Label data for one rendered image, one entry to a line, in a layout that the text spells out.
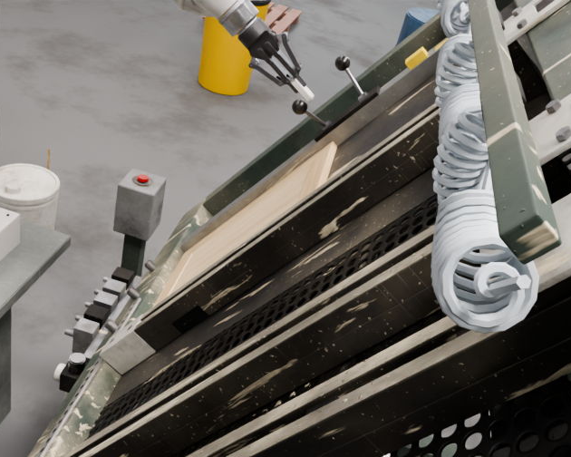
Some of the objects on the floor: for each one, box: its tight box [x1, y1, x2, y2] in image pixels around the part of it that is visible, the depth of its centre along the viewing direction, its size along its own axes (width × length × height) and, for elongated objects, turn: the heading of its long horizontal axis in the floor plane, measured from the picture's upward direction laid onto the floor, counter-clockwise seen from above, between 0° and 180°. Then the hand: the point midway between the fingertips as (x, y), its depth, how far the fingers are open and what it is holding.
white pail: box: [0, 149, 60, 230], centre depth 308 cm, size 32×30×47 cm
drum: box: [198, 0, 271, 95], centre depth 511 cm, size 46×46×74 cm
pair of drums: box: [395, 7, 439, 46], centre depth 514 cm, size 66×108×83 cm, turn 148°
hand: (302, 88), depth 173 cm, fingers closed
